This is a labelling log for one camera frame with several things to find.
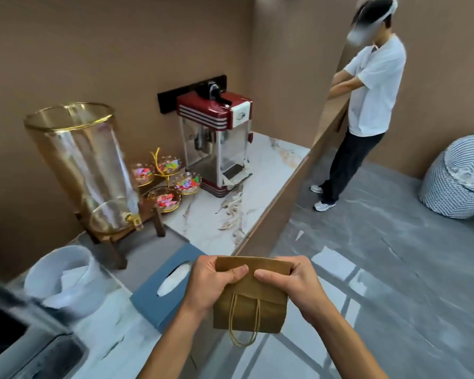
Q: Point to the dark wooden dispenser stand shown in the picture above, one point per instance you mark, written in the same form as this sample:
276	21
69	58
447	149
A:
116	248

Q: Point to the gold dispenser tap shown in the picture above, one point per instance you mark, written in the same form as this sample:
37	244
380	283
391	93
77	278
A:
135	222

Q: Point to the glass drink dispenser gold rim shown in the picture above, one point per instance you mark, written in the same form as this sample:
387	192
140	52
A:
83	165

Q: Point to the person's right thumb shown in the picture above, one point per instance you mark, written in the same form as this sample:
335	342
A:
269	277

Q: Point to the person's left forearm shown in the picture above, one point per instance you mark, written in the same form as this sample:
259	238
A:
173	343

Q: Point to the white round bucket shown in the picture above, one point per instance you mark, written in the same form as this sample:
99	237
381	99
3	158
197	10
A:
59	278

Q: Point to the white tissue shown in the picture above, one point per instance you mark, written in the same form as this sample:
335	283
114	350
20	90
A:
173	279

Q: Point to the gold branch bowl stand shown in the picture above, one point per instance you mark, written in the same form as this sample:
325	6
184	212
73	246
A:
160	163

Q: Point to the person's left thumb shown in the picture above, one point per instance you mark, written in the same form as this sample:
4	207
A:
234	274

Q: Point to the red popcorn machine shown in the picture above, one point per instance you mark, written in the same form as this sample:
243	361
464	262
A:
217	142

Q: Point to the blue tissue box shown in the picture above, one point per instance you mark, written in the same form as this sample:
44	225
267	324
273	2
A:
148	299

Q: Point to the glass candy bowl gold rim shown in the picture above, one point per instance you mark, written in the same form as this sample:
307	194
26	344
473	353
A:
169	165
165	200
143	175
187	183

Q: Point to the person's right forearm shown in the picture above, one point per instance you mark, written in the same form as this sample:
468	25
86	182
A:
343	343

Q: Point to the striped bean bag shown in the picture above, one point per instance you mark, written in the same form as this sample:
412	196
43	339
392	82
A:
456	179

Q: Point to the pile of colourful wrapped candies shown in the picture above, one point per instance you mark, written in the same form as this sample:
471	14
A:
169	164
166	199
188	182
143	172

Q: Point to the person's right hand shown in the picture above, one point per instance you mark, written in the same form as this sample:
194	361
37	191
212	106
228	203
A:
300	290

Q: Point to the person's left hand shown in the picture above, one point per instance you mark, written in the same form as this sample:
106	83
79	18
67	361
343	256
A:
203	286

